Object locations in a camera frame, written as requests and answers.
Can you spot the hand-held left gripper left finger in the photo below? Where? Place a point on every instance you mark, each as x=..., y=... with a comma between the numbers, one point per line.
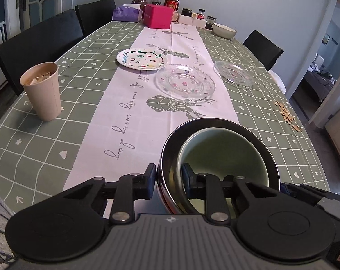
x=150, y=180

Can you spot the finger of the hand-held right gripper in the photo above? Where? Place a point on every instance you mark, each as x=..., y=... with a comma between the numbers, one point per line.
x=288, y=189

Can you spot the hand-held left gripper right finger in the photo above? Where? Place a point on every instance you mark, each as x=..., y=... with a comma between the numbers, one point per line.
x=187, y=178

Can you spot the blue steel-lined bowl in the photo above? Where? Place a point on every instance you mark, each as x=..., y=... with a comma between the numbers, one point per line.
x=171, y=149

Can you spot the green ceramic bowl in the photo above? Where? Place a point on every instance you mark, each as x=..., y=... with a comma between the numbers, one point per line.
x=229, y=157

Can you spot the clear floral glass plate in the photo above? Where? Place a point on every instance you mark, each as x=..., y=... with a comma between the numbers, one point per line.
x=184, y=83
x=233, y=74

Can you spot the white painted plate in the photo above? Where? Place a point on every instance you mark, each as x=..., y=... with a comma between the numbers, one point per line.
x=141, y=59

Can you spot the pile of pale seeds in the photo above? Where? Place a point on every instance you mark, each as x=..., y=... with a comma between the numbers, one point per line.
x=286, y=115

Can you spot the bed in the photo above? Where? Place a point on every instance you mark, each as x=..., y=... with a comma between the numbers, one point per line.
x=319, y=85

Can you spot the green checked tablecloth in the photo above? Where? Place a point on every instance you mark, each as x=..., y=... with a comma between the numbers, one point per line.
x=46, y=146

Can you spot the beige cup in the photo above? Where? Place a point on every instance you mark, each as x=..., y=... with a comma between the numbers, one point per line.
x=43, y=98

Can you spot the black chair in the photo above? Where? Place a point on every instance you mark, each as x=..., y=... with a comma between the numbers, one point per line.
x=37, y=39
x=95, y=14
x=263, y=47

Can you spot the cream ceramic bowl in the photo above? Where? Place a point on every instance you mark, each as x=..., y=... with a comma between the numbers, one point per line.
x=224, y=32

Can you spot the glass jar dark lid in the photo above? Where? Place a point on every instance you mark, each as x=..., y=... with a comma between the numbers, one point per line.
x=210, y=22

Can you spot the pink box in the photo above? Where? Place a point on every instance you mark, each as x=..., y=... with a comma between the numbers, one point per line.
x=158, y=17

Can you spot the red-label ink bottle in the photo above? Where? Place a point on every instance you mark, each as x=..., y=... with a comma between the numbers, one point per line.
x=201, y=13

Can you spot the black jar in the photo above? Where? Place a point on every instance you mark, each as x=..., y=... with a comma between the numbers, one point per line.
x=187, y=11

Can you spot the purple tissue pack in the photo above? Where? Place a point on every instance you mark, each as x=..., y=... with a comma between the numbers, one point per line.
x=126, y=14

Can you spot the white tissue box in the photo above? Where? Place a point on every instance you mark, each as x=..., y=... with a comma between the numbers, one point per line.
x=132, y=6

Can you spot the brown figurine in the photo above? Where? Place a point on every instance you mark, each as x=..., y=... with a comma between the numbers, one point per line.
x=140, y=1

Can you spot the glass-paned door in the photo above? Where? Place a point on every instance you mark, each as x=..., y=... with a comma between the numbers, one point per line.
x=40, y=0

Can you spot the wall picture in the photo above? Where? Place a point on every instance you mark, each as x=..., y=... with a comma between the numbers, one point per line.
x=325, y=39

